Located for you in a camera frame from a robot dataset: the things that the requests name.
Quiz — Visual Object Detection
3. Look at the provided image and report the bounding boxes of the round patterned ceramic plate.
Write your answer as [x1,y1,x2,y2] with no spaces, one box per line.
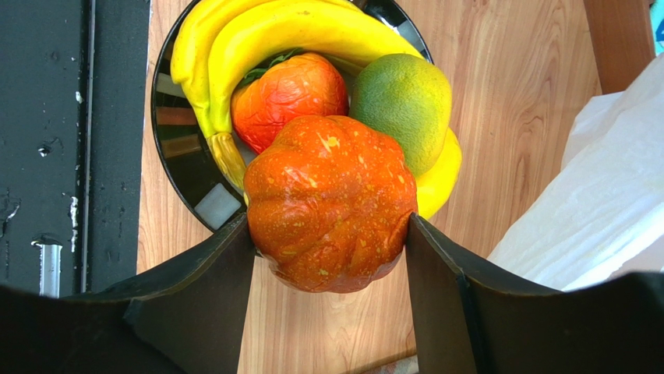
[150,0,434,233]

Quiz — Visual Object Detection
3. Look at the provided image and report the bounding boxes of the green fake mango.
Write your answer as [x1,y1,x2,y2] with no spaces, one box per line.
[349,54,452,177]

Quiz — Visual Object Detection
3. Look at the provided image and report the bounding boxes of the teal white socks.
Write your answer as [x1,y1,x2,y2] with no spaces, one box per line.
[650,0,664,56]

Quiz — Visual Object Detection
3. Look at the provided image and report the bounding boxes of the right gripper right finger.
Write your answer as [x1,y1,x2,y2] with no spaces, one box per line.
[406,215,663,373]

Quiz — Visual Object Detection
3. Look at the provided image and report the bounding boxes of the white plastic bag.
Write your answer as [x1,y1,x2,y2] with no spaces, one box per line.
[489,57,663,291]

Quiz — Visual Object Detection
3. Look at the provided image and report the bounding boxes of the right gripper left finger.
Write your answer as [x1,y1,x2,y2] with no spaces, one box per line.
[1,214,255,373]

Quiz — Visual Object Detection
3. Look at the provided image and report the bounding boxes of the red plaid cloth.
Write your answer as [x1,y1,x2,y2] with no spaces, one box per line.
[362,355,419,374]

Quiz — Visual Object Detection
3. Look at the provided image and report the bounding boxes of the yellow banana bunch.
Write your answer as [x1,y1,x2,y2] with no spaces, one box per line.
[415,129,462,219]
[171,1,422,189]

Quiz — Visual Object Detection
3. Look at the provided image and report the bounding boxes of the red fake apple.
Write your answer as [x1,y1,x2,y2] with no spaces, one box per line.
[231,52,348,154]

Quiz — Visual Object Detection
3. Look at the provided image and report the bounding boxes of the orange fake pumpkin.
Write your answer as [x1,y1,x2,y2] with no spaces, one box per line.
[244,115,418,293]

